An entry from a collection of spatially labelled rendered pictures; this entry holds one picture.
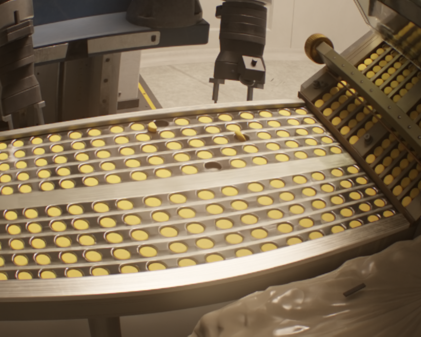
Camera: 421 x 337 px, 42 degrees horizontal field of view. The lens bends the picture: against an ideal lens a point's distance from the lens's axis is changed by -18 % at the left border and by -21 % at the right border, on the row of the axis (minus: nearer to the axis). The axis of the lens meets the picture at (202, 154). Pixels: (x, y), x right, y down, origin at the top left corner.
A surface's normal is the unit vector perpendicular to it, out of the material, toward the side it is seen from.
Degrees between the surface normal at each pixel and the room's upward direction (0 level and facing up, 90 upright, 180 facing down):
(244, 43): 75
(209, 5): 90
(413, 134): 38
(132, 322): 0
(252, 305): 10
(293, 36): 90
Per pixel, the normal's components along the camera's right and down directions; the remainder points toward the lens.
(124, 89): 0.36, 0.51
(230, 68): 0.26, 0.14
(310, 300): -0.13, -0.78
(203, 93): 0.09, -0.85
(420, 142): -0.51, -0.60
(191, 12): 0.72, 0.09
